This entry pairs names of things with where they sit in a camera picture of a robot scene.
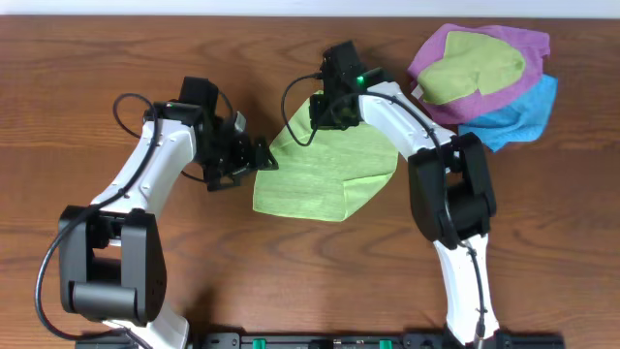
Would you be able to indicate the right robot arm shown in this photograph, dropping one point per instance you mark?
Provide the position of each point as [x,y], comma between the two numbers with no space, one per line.
[451,194]

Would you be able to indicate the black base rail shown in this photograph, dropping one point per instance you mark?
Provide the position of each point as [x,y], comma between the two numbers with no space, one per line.
[419,340]

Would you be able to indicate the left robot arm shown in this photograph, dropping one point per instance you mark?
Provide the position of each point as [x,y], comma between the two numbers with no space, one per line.
[111,261]

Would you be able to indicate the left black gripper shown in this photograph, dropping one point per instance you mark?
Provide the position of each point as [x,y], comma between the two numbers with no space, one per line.
[243,158]

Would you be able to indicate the green cloth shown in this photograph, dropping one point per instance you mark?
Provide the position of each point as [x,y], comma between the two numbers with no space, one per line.
[472,62]
[326,177]

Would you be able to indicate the purple cloth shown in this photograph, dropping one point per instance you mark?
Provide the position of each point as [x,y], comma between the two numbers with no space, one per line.
[534,46]

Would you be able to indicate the green cloth on pile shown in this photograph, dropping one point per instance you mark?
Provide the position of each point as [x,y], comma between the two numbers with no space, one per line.
[472,62]

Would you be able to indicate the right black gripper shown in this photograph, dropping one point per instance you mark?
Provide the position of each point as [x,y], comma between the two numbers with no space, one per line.
[319,119]

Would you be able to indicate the blue cloth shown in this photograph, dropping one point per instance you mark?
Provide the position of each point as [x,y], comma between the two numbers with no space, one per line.
[522,121]

